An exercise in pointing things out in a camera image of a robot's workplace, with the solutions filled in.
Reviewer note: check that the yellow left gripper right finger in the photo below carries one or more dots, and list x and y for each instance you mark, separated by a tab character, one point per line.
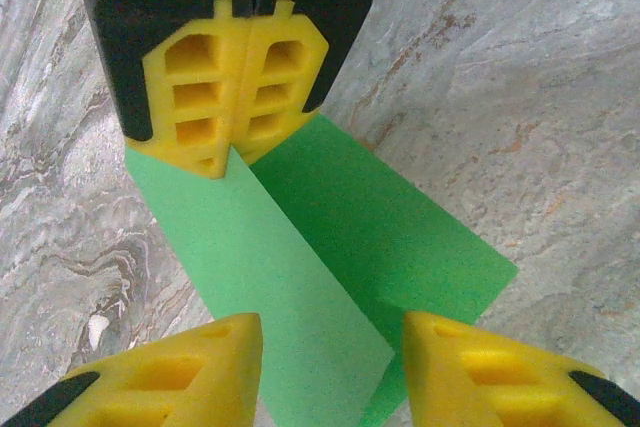
490	387

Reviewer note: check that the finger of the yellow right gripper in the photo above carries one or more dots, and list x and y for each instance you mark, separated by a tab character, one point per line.
285	77
195	87

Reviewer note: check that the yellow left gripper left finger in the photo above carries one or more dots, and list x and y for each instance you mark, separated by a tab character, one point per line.
175	387

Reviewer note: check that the green paper sheet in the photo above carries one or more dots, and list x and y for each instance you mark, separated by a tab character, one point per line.
280	257

